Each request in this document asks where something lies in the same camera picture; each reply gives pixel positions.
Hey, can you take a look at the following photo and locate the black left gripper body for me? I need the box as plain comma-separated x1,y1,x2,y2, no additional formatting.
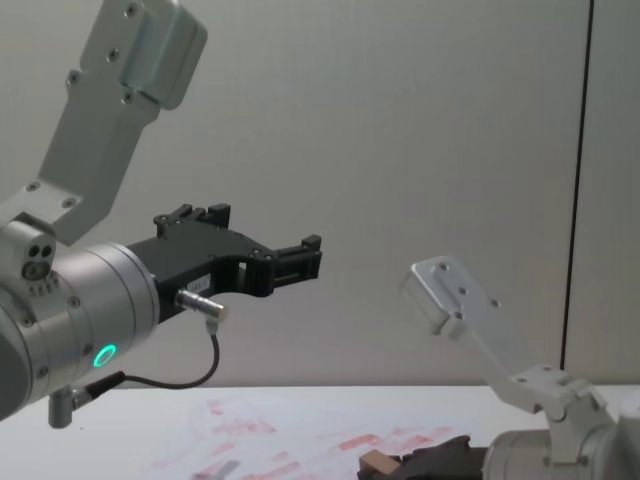
127,219,276,326

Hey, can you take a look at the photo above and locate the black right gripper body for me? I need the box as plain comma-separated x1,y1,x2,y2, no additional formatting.
387,434,489,480

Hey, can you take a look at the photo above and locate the thin dark gripper cable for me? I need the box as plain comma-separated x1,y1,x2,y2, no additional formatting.
69,288,232,409

